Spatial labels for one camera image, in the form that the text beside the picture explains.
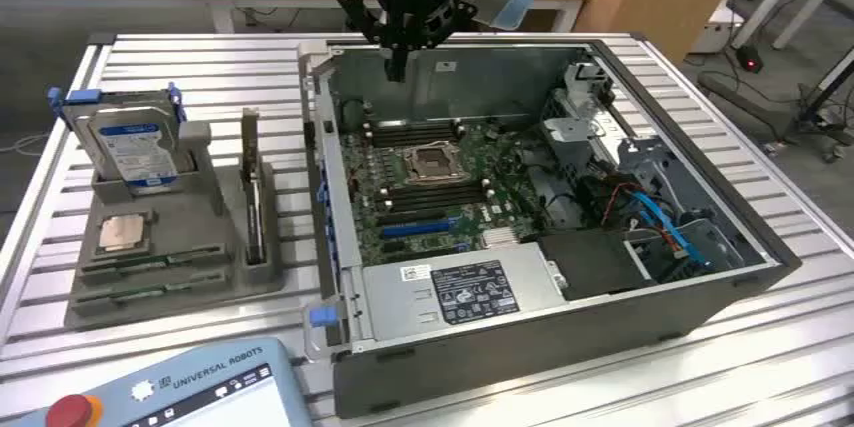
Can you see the black plastic shroud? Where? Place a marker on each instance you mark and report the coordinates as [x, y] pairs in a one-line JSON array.
[[588, 262]]

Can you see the silver metal disk bay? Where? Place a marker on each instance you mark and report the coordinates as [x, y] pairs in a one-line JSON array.
[[568, 129]]

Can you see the silver power supply unit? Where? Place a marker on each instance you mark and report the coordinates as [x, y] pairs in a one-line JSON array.
[[401, 307]]

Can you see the blue expansion slot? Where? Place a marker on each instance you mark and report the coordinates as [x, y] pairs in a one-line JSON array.
[[414, 230]]

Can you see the green motherboard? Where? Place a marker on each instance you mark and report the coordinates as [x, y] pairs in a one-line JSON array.
[[374, 197]]

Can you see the CPU socket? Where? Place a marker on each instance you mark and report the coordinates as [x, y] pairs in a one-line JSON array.
[[430, 162]]

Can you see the grey-blue disk bay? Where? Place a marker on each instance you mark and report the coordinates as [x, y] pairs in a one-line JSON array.
[[708, 242]]

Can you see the black cooling fan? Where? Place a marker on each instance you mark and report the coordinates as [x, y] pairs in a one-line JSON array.
[[597, 197]]

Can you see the green RAM stick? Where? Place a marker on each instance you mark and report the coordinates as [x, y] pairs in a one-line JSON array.
[[144, 290], [144, 262]]

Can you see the blue-grey teach pendant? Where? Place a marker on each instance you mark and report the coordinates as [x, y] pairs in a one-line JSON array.
[[201, 362]]

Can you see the black open PC case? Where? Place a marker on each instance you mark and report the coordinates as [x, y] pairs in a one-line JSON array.
[[534, 347]]

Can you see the black wheeled stand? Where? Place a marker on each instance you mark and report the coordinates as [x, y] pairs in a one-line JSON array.
[[735, 94]]

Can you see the hard disk in blue caddy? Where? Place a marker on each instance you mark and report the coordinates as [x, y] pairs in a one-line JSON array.
[[134, 147]]

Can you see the blue case latch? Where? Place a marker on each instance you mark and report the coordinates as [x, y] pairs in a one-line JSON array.
[[322, 317]]

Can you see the grey parts rack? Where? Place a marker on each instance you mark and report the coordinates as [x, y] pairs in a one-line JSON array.
[[188, 219]]

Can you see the small silver heat sink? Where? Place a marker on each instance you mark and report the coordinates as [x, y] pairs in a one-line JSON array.
[[501, 237]]

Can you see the graphics card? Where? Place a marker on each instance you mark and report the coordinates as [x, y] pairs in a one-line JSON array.
[[253, 207]]

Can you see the silver CPU chip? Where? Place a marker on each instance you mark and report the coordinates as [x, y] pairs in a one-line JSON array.
[[123, 234]]

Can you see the white floor unit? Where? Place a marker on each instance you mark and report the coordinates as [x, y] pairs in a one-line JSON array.
[[717, 32]]

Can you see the red emergency stop button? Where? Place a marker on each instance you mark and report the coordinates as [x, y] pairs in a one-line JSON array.
[[70, 412]]

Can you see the black device with red light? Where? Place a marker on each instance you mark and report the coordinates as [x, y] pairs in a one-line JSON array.
[[749, 59]]

